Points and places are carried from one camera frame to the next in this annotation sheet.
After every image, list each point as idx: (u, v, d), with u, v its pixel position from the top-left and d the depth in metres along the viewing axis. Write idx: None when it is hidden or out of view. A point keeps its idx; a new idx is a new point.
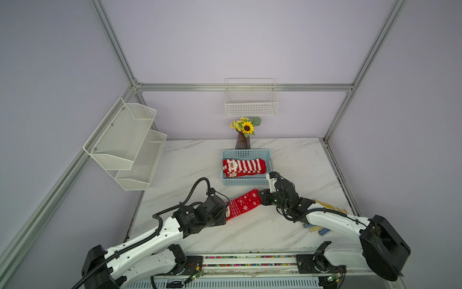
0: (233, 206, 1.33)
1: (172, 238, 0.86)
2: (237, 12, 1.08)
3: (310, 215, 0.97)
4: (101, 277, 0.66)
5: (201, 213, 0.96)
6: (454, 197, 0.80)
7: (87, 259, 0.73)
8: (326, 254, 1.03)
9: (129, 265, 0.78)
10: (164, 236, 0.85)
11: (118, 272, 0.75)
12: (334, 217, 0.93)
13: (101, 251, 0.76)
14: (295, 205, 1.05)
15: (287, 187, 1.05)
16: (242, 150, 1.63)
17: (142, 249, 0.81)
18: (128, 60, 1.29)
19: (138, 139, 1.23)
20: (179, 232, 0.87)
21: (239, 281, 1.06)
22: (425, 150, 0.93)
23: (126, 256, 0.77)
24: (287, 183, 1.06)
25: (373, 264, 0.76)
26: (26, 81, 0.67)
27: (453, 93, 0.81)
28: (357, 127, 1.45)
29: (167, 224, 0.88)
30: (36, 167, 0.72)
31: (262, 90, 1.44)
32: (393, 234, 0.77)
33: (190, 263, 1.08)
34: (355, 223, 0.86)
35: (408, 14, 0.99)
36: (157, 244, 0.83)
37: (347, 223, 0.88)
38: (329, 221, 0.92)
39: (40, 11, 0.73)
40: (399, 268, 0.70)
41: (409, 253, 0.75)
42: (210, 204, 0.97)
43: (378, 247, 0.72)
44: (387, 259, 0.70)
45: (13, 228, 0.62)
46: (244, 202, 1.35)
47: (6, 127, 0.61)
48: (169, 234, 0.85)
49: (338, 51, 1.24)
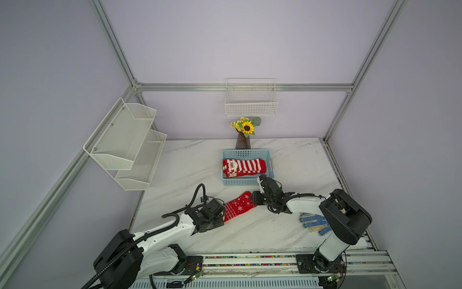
0: (228, 208, 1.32)
1: (187, 230, 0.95)
2: (236, 12, 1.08)
3: (290, 203, 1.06)
4: (133, 254, 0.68)
5: (206, 212, 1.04)
6: (453, 197, 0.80)
7: (111, 244, 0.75)
8: (322, 250, 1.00)
9: (153, 249, 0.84)
10: (181, 228, 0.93)
11: (146, 253, 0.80)
12: (304, 198, 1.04)
13: (127, 235, 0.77)
14: (280, 198, 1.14)
15: (271, 183, 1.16)
16: (242, 150, 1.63)
17: (166, 235, 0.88)
18: (128, 60, 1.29)
19: (138, 139, 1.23)
20: (193, 225, 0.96)
21: (239, 281, 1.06)
22: (425, 150, 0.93)
23: (153, 239, 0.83)
24: (272, 180, 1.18)
25: (337, 231, 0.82)
26: (26, 81, 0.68)
27: (453, 93, 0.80)
28: (357, 127, 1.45)
29: (183, 218, 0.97)
30: (37, 166, 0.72)
31: (262, 90, 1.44)
32: (352, 203, 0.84)
33: (190, 263, 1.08)
34: (319, 199, 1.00)
35: (407, 14, 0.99)
36: (175, 233, 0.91)
37: (314, 200, 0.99)
38: (302, 203, 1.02)
39: (39, 11, 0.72)
40: (357, 230, 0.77)
41: (369, 220, 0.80)
42: (213, 206, 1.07)
43: (334, 212, 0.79)
44: (344, 221, 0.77)
45: (12, 228, 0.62)
46: (239, 203, 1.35)
47: (7, 127, 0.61)
48: (186, 225, 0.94)
49: (338, 51, 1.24)
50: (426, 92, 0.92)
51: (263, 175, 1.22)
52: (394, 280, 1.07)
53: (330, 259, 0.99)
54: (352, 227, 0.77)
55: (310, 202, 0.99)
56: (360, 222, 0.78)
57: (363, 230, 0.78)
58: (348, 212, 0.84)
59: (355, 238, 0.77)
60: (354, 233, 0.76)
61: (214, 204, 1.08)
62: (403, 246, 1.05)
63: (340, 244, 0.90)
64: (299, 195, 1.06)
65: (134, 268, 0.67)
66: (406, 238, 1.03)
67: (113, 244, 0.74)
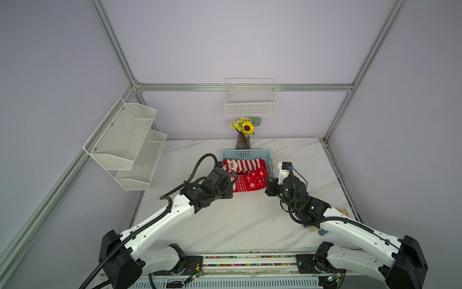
0: (241, 182, 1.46)
1: (184, 212, 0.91)
2: (237, 12, 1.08)
3: (329, 223, 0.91)
4: (123, 257, 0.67)
5: (208, 186, 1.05)
6: (454, 197, 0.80)
7: (103, 245, 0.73)
8: (330, 257, 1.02)
9: (145, 245, 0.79)
10: (176, 212, 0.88)
11: (138, 251, 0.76)
12: (360, 232, 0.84)
13: (116, 235, 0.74)
14: (307, 206, 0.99)
15: (300, 188, 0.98)
16: (242, 150, 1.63)
17: (156, 227, 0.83)
18: (128, 59, 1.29)
19: (138, 139, 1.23)
20: (190, 206, 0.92)
21: (239, 280, 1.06)
22: (425, 150, 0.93)
23: (142, 235, 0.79)
24: (299, 183, 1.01)
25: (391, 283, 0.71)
26: (26, 80, 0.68)
27: (453, 93, 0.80)
28: (357, 127, 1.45)
29: (177, 201, 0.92)
30: (36, 167, 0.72)
31: (262, 90, 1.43)
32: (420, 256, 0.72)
33: (190, 263, 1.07)
34: (385, 244, 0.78)
35: (408, 14, 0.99)
36: (172, 220, 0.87)
37: (376, 242, 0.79)
38: (351, 235, 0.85)
39: (39, 11, 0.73)
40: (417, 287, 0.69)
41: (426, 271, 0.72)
42: (215, 177, 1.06)
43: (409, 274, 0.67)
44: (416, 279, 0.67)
45: (12, 229, 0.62)
46: (251, 179, 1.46)
47: (7, 126, 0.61)
48: (181, 209, 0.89)
49: (338, 51, 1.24)
50: (426, 92, 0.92)
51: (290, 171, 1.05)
52: None
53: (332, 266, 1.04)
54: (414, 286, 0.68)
55: (369, 244, 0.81)
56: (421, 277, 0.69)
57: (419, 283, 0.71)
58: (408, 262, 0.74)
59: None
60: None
61: (215, 176, 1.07)
62: None
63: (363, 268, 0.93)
64: (346, 221, 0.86)
65: (130, 267, 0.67)
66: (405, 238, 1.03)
67: (104, 245, 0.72)
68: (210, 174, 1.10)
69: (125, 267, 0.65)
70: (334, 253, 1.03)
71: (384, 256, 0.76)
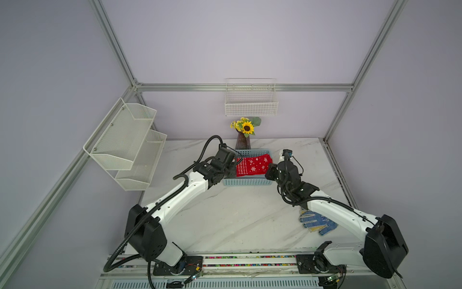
0: (243, 165, 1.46)
1: (201, 186, 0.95)
2: (236, 12, 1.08)
3: (313, 203, 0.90)
4: (151, 224, 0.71)
5: (216, 164, 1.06)
6: (453, 197, 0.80)
7: (130, 219, 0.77)
8: (326, 253, 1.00)
9: (170, 215, 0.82)
10: (194, 186, 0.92)
11: (165, 220, 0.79)
12: (339, 209, 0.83)
13: (141, 208, 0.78)
14: (297, 188, 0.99)
15: (291, 170, 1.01)
16: (242, 150, 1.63)
17: (178, 198, 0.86)
18: (128, 59, 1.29)
19: (138, 139, 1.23)
20: (205, 180, 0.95)
21: (239, 281, 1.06)
22: (425, 150, 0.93)
23: (166, 206, 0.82)
24: (292, 166, 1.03)
25: (367, 259, 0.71)
26: (26, 81, 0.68)
27: (453, 93, 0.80)
28: (356, 127, 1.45)
29: (192, 176, 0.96)
30: (36, 166, 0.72)
31: (262, 90, 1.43)
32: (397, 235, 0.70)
33: (190, 263, 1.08)
34: (361, 220, 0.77)
35: (408, 14, 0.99)
36: (190, 193, 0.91)
37: (353, 218, 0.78)
38: (333, 212, 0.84)
39: (39, 11, 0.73)
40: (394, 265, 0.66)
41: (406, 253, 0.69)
42: (222, 155, 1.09)
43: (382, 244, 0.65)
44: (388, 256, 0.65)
45: (12, 229, 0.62)
46: (253, 164, 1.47)
47: (7, 127, 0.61)
48: (197, 182, 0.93)
49: (338, 51, 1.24)
50: (425, 93, 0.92)
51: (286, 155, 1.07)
52: (394, 280, 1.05)
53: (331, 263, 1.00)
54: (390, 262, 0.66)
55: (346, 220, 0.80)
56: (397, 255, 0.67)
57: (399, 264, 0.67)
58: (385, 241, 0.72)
59: (389, 274, 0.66)
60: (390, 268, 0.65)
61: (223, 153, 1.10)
62: None
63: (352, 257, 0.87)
64: (329, 200, 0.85)
65: (157, 235, 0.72)
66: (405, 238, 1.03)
67: (131, 218, 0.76)
68: (218, 153, 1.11)
69: (154, 233, 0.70)
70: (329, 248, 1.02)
71: (361, 232, 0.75)
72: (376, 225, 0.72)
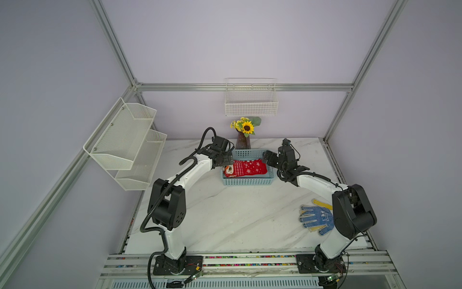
0: (239, 167, 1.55)
1: (207, 164, 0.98)
2: (236, 12, 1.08)
3: (301, 177, 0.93)
4: (177, 191, 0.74)
5: (215, 147, 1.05)
6: (454, 197, 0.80)
7: (153, 191, 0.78)
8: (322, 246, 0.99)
9: (188, 186, 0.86)
10: (202, 164, 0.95)
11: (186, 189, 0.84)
12: (317, 179, 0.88)
13: (162, 180, 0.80)
14: (292, 167, 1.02)
15: (289, 153, 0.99)
16: (242, 150, 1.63)
17: (194, 171, 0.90)
18: (128, 60, 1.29)
19: (138, 139, 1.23)
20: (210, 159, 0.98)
21: (239, 280, 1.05)
22: (425, 150, 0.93)
23: (185, 177, 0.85)
24: (290, 149, 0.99)
25: (336, 221, 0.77)
26: (26, 82, 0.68)
27: (453, 93, 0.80)
28: (356, 127, 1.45)
29: (200, 156, 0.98)
30: (36, 166, 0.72)
31: (262, 90, 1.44)
32: (366, 203, 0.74)
33: (190, 263, 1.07)
34: (335, 186, 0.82)
35: (408, 14, 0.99)
36: (200, 170, 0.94)
37: (328, 185, 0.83)
38: (313, 182, 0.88)
39: (39, 11, 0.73)
40: (358, 226, 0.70)
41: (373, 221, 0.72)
42: (219, 139, 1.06)
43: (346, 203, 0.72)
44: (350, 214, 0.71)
45: (12, 229, 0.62)
46: (248, 167, 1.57)
47: (7, 127, 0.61)
48: (205, 161, 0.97)
49: (338, 51, 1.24)
50: (426, 93, 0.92)
51: (286, 139, 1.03)
52: (394, 280, 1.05)
53: (327, 256, 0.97)
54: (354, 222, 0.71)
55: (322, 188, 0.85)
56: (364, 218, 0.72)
57: (364, 227, 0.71)
58: (357, 208, 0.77)
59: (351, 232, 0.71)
60: (352, 229, 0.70)
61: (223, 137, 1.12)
62: (403, 246, 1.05)
63: (340, 240, 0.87)
64: (314, 174, 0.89)
65: (182, 201, 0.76)
66: (405, 238, 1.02)
67: (155, 191, 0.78)
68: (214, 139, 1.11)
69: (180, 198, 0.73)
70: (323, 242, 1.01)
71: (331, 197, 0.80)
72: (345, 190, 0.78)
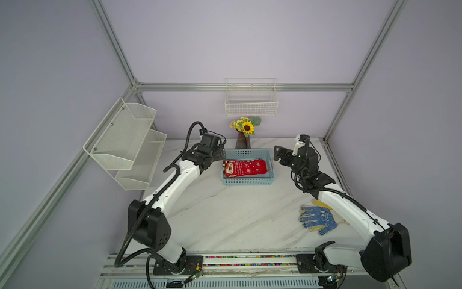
0: (239, 167, 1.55)
1: (193, 173, 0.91)
2: (236, 12, 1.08)
3: (325, 194, 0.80)
4: (154, 215, 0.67)
5: (203, 150, 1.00)
6: (454, 197, 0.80)
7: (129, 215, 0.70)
8: (325, 251, 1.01)
9: (171, 203, 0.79)
10: (186, 174, 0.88)
11: (166, 209, 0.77)
12: (350, 206, 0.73)
13: (139, 202, 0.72)
14: (313, 177, 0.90)
15: (311, 156, 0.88)
16: (242, 150, 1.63)
17: (175, 186, 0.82)
18: (128, 60, 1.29)
19: (138, 139, 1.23)
20: (196, 166, 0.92)
21: (239, 280, 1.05)
22: (425, 150, 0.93)
23: (165, 195, 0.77)
24: (313, 152, 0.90)
25: (366, 259, 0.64)
26: (27, 82, 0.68)
27: (453, 93, 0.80)
28: (357, 127, 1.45)
29: (184, 164, 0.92)
30: (36, 166, 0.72)
31: (262, 90, 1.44)
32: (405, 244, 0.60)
33: (190, 263, 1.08)
34: (372, 222, 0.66)
35: (408, 14, 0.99)
36: (184, 180, 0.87)
37: (363, 218, 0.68)
38: (342, 207, 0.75)
39: (39, 11, 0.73)
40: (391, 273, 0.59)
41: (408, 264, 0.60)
42: (207, 139, 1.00)
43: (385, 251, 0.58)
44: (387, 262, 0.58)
45: (12, 228, 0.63)
46: (248, 167, 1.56)
47: (8, 127, 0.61)
48: (189, 169, 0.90)
49: (338, 51, 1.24)
50: (426, 92, 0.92)
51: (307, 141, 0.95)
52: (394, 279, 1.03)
53: (328, 261, 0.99)
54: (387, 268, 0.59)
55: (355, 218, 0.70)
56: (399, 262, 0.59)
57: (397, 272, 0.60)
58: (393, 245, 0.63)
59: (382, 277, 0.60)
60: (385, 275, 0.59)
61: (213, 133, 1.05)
62: None
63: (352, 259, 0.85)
64: (344, 195, 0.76)
65: (162, 224, 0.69)
66: None
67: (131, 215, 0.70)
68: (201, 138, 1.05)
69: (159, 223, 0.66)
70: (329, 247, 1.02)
71: (365, 232, 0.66)
72: (385, 231, 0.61)
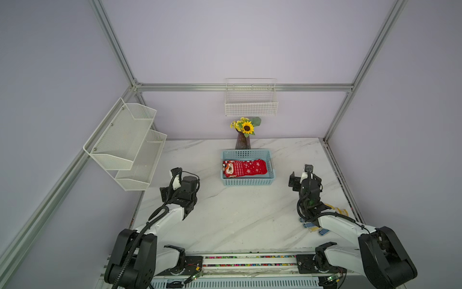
0: (239, 167, 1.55)
1: (178, 214, 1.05)
2: (237, 12, 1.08)
3: (323, 218, 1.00)
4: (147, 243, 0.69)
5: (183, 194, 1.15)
6: (454, 197, 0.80)
7: (117, 247, 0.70)
8: (326, 251, 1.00)
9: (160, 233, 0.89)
10: (174, 213, 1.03)
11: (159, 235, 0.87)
12: (343, 221, 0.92)
13: (129, 232, 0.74)
14: (313, 207, 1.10)
15: (313, 190, 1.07)
16: (242, 150, 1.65)
17: (165, 220, 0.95)
18: (128, 60, 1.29)
19: (138, 139, 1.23)
20: (180, 208, 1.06)
21: (239, 281, 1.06)
22: (425, 150, 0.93)
23: (155, 226, 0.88)
24: (316, 186, 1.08)
25: (369, 270, 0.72)
26: (27, 81, 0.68)
27: (453, 93, 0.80)
28: (356, 127, 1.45)
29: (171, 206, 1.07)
30: (36, 167, 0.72)
31: (262, 90, 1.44)
32: (399, 248, 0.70)
33: (190, 263, 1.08)
34: (360, 228, 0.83)
35: (408, 15, 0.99)
36: (172, 219, 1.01)
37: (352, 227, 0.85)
38: (337, 224, 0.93)
39: (39, 12, 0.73)
40: (394, 277, 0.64)
41: (412, 273, 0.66)
42: (187, 185, 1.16)
43: (376, 248, 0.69)
44: (381, 264, 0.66)
45: (12, 229, 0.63)
46: (248, 167, 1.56)
47: (7, 127, 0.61)
48: (175, 210, 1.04)
49: (338, 52, 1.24)
50: (426, 93, 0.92)
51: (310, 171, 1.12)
52: None
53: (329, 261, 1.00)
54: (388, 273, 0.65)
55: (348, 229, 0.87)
56: (400, 272, 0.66)
57: (401, 280, 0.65)
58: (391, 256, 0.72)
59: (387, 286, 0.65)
60: (388, 281, 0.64)
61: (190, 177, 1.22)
62: None
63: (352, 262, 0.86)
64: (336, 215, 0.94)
65: (153, 254, 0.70)
66: (405, 238, 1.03)
67: (118, 248, 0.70)
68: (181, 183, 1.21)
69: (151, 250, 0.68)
70: (330, 248, 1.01)
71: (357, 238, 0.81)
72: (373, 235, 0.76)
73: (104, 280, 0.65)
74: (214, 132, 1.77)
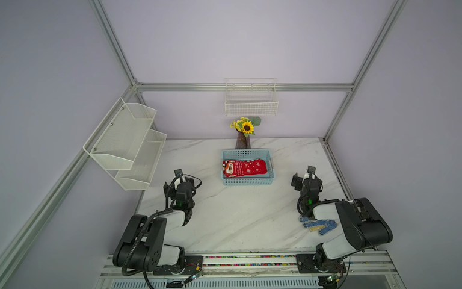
0: (239, 167, 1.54)
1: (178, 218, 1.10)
2: (237, 12, 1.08)
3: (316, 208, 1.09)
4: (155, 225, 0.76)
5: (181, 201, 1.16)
6: (454, 197, 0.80)
7: (127, 232, 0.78)
8: (324, 245, 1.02)
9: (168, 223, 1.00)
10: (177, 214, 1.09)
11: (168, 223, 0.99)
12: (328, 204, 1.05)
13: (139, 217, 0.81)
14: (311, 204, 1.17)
15: (313, 189, 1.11)
16: (242, 150, 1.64)
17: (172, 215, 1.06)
18: (128, 60, 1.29)
19: (138, 139, 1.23)
20: (179, 214, 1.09)
21: (239, 280, 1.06)
22: (425, 150, 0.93)
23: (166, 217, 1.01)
24: (315, 186, 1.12)
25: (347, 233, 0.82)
26: (26, 80, 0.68)
27: (453, 93, 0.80)
28: (356, 127, 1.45)
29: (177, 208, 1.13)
30: (36, 167, 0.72)
31: (262, 90, 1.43)
32: (373, 214, 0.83)
33: (190, 263, 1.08)
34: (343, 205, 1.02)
35: (407, 15, 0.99)
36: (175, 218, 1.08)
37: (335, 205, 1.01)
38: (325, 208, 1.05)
39: (39, 11, 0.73)
40: (366, 235, 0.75)
41: (386, 233, 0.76)
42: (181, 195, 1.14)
43: (349, 209, 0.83)
44: (353, 221, 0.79)
45: (12, 229, 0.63)
46: (248, 167, 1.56)
47: (6, 127, 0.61)
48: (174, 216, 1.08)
49: (338, 52, 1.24)
50: (426, 93, 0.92)
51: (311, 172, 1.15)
52: (394, 280, 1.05)
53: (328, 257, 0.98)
54: (361, 230, 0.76)
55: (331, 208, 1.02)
56: (374, 230, 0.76)
57: (374, 237, 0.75)
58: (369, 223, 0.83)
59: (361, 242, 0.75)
60: (360, 237, 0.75)
61: (186, 185, 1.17)
62: (402, 247, 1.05)
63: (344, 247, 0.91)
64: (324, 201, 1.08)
65: (160, 235, 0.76)
66: (405, 238, 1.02)
67: (129, 232, 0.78)
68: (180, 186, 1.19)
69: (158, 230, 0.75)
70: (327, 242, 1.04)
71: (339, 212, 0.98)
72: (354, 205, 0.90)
73: (113, 262, 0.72)
74: (214, 132, 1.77)
